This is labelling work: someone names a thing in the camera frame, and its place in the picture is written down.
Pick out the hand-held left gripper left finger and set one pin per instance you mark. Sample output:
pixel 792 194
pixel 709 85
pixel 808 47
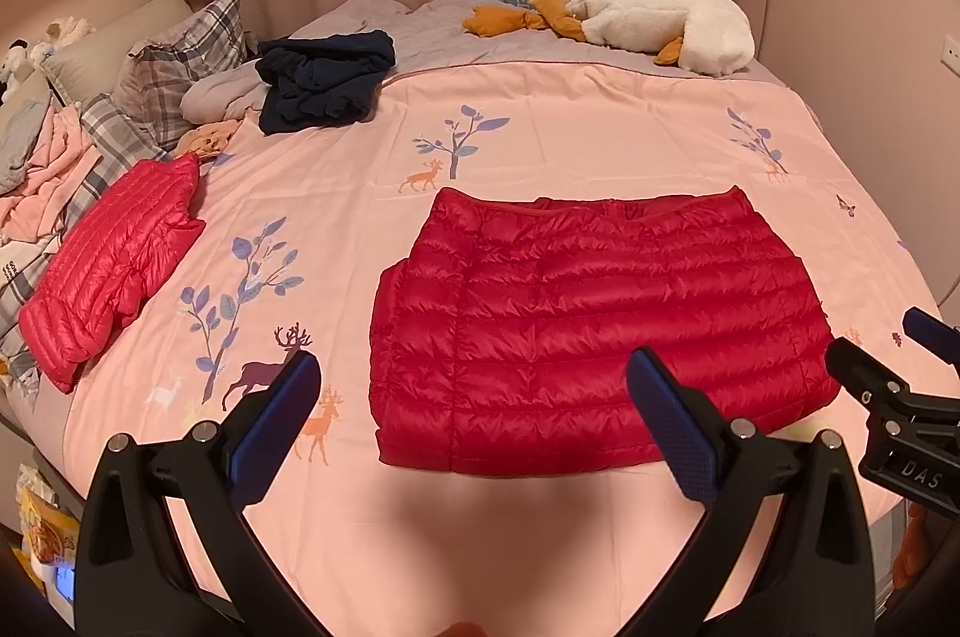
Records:
pixel 281 412

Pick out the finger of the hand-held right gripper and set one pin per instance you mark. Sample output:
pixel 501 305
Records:
pixel 862 374
pixel 934 333

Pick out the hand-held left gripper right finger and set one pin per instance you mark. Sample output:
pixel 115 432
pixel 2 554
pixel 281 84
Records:
pixel 675 427

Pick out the dark red down jacket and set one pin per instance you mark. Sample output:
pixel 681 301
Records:
pixel 585 322

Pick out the pink clothes pile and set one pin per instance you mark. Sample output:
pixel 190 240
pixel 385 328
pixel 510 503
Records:
pixel 45 180

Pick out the orange cloth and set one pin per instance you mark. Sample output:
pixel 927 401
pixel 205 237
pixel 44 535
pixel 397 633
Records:
pixel 913 543

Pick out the pink printed duvet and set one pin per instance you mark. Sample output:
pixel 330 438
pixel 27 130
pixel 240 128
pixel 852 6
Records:
pixel 337 217

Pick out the bright red down jacket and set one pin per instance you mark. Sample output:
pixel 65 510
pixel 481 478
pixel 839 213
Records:
pixel 112 262

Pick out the yellow snack packet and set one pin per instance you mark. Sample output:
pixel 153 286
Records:
pixel 49 524

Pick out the tan cloth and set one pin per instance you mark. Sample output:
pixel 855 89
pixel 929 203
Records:
pixel 206 141

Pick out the grey plaid pillow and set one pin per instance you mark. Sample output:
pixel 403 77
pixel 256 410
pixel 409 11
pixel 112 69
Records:
pixel 180 52
pixel 112 157

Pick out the grey garment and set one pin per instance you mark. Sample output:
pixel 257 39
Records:
pixel 217 93

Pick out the navy blue garment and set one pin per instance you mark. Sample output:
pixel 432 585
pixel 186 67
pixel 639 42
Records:
pixel 322 78

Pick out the grey cloth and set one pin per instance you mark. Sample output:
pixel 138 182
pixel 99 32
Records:
pixel 19 142

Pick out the beige pillow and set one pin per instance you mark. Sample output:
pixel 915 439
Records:
pixel 97 52

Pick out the white goose plush toy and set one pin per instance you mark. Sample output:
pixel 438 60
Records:
pixel 660 18

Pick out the grey bed sheet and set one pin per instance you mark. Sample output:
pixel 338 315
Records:
pixel 435 30

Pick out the plush toys on headboard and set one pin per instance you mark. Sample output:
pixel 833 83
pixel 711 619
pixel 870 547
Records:
pixel 41 45

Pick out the white wall outlet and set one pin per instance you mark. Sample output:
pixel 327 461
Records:
pixel 951 52

